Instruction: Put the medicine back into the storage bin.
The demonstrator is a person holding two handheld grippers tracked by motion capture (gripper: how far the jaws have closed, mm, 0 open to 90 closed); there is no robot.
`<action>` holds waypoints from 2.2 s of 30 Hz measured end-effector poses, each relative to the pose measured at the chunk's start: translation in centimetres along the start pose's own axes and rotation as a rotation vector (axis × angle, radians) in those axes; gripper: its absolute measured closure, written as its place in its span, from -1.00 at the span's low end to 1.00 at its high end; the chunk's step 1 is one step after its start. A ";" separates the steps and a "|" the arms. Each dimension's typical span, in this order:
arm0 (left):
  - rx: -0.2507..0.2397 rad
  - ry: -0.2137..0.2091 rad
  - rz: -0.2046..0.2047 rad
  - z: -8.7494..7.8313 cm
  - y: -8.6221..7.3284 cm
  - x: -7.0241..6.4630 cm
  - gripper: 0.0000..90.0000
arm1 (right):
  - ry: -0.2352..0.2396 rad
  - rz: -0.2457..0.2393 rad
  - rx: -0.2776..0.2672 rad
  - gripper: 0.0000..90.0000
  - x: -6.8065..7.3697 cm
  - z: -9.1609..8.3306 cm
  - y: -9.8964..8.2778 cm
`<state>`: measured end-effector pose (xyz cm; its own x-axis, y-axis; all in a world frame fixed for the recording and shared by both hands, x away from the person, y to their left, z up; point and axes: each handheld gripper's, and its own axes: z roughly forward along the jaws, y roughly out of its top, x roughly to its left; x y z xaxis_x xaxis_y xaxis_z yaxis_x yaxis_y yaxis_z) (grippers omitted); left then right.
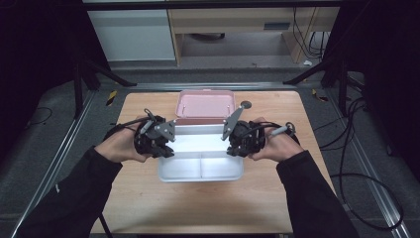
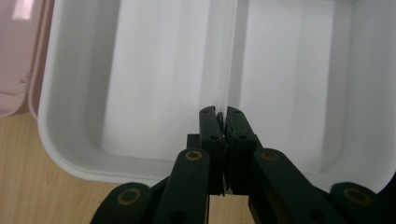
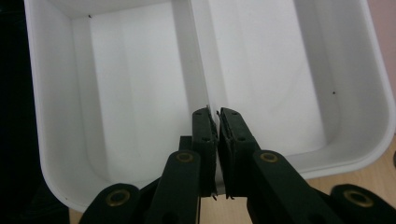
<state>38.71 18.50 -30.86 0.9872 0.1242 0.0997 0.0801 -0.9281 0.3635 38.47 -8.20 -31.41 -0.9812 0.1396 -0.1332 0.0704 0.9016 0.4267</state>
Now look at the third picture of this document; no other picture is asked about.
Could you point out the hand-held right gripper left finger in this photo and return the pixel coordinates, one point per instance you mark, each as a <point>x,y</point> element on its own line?
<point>186,177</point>

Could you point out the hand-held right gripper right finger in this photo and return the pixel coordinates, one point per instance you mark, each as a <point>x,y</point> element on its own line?
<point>246,161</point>

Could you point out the white divided tray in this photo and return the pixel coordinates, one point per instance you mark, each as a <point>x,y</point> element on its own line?
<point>140,93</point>

